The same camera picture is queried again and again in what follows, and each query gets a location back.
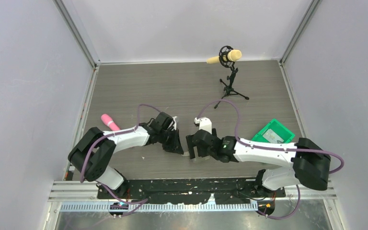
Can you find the yellow foam microphone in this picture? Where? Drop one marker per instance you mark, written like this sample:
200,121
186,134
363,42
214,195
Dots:
226,57

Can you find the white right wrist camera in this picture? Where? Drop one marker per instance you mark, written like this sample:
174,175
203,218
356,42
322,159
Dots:
203,123

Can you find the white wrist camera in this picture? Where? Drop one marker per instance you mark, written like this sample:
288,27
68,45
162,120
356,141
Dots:
203,123
174,123

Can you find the black tripod microphone stand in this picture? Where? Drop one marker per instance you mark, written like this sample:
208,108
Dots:
228,88

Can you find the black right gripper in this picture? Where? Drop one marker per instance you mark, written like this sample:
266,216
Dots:
190,145

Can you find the pink cylindrical toy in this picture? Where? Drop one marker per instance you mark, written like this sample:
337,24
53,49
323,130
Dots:
109,122

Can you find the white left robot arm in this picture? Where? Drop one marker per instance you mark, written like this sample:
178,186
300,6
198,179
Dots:
92,154

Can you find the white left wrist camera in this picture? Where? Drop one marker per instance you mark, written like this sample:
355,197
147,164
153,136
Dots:
174,123

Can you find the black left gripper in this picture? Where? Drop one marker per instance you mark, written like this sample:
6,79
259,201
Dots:
175,146

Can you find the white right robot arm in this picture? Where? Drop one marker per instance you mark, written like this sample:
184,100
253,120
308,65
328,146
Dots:
302,162

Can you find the green plastic bin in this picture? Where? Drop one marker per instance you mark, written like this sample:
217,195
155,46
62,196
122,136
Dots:
279,128

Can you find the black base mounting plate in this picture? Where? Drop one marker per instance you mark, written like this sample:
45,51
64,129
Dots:
193,191

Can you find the card inside green bin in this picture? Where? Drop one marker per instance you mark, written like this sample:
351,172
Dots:
272,137

